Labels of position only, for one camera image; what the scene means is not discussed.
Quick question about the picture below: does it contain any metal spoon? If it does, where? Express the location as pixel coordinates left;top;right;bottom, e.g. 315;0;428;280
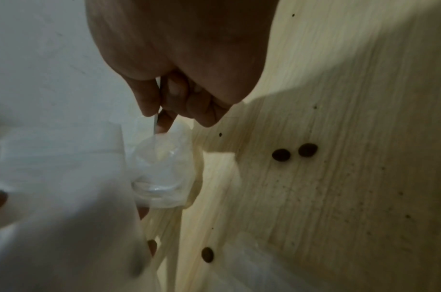
152;76;165;135

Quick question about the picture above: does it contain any person's right hand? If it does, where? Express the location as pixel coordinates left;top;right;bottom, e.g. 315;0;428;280
85;0;279;135

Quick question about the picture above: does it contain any small clear plastic bag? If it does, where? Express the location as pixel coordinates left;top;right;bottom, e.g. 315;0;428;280
0;122;160;292
205;232;337;292

